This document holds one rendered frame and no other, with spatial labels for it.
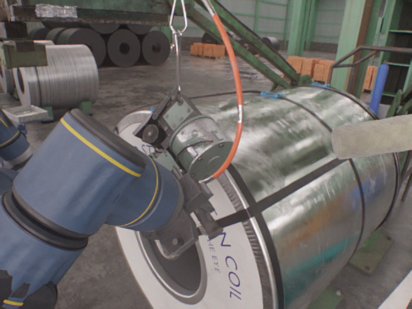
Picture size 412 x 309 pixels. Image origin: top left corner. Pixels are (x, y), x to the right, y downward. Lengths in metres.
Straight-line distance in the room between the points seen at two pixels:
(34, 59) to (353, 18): 4.84
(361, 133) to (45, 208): 0.31
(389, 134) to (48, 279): 0.37
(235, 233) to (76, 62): 5.37
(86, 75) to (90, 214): 5.70
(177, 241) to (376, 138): 0.29
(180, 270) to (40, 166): 1.33
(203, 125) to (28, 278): 0.52
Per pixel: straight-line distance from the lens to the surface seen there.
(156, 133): 0.86
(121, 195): 0.33
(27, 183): 0.33
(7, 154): 1.24
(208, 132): 0.71
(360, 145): 0.30
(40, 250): 0.33
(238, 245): 0.95
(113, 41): 13.13
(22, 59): 1.76
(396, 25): 7.21
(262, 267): 0.92
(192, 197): 0.50
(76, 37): 12.55
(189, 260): 1.64
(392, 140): 0.31
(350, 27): 5.60
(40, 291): 0.37
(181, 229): 0.46
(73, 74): 5.91
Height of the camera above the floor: 1.66
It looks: 23 degrees down
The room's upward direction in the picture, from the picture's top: 3 degrees clockwise
